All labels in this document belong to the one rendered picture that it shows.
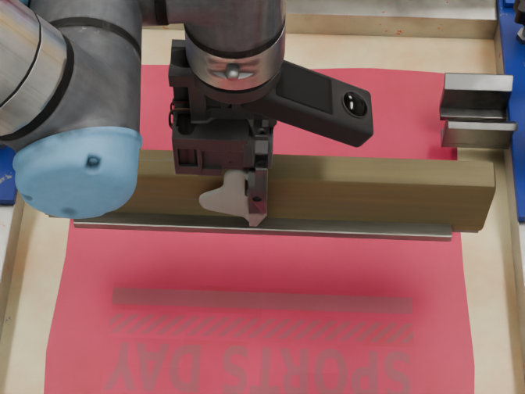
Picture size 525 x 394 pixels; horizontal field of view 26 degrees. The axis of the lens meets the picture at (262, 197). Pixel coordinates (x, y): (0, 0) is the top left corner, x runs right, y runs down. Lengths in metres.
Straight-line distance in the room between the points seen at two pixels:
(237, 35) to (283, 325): 0.41
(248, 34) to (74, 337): 0.44
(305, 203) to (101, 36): 0.35
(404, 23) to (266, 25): 0.53
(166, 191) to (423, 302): 0.30
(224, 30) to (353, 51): 0.53
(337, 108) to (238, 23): 0.16
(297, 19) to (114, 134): 0.65
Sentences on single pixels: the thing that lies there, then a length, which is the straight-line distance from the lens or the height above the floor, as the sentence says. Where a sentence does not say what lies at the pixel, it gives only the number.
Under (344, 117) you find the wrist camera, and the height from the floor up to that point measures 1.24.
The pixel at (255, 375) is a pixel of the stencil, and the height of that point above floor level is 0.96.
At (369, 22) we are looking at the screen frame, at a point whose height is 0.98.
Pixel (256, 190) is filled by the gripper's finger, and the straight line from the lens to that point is 0.94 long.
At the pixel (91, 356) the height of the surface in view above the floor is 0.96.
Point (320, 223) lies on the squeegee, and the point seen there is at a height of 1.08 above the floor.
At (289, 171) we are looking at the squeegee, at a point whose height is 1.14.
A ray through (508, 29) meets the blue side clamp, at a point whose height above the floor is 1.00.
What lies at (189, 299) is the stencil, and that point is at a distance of 1.14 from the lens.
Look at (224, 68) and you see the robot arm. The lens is 0.83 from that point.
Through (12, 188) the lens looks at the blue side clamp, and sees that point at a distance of 1.18.
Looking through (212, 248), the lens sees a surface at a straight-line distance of 1.17.
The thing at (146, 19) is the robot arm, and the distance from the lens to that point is 0.79.
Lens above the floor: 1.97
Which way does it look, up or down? 58 degrees down
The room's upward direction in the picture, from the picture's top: straight up
